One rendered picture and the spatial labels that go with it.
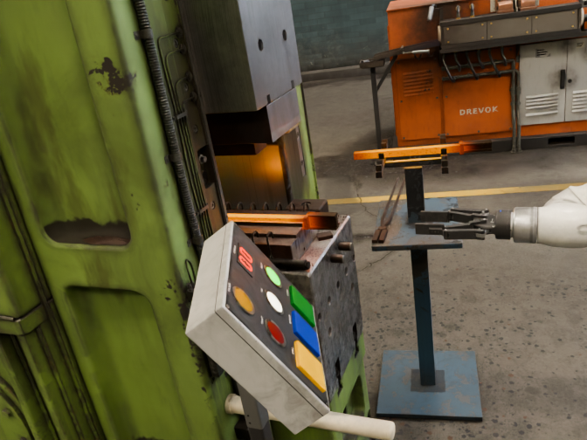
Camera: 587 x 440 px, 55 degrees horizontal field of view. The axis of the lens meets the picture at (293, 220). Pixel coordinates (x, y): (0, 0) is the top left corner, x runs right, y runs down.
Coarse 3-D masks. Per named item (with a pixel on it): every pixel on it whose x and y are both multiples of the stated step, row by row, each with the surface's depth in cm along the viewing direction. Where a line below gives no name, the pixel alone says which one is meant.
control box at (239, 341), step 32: (224, 256) 104; (256, 256) 116; (224, 288) 93; (256, 288) 104; (288, 288) 121; (192, 320) 91; (224, 320) 88; (256, 320) 95; (288, 320) 108; (224, 352) 91; (256, 352) 91; (288, 352) 98; (320, 352) 112; (256, 384) 94; (288, 384) 94; (288, 416) 97; (320, 416) 97
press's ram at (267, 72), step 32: (192, 0) 128; (224, 0) 125; (256, 0) 132; (288, 0) 148; (192, 32) 131; (224, 32) 128; (256, 32) 132; (288, 32) 149; (224, 64) 131; (256, 64) 132; (288, 64) 149; (224, 96) 135; (256, 96) 133
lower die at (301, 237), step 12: (240, 228) 166; (252, 228) 165; (264, 228) 164; (276, 228) 162; (288, 228) 161; (300, 228) 160; (264, 240) 159; (276, 240) 157; (288, 240) 156; (300, 240) 160; (312, 240) 168; (264, 252) 157; (276, 252) 156; (288, 252) 154; (300, 252) 160
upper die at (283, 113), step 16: (288, 96) 150; (240, 112) 141; (256, 112) 139; (272, 112) 141; (288, 112) 150; (224, 128) 145; (240, 128) 143; (256, 128) 141; (272, 128) 141; (288, 128) 150; (224, 144) 147
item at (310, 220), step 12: (228, 216) 172; (240, 216) 170; (252, 216) 169; (264, 216) 167; (276, 216) 166; (288, 216) 165; (300, 216) 163; (312, 216) 160; (324, 216) 158; (336, 216) 159; (312, 228) 161; (324, 228) 160; (336, 228) 159
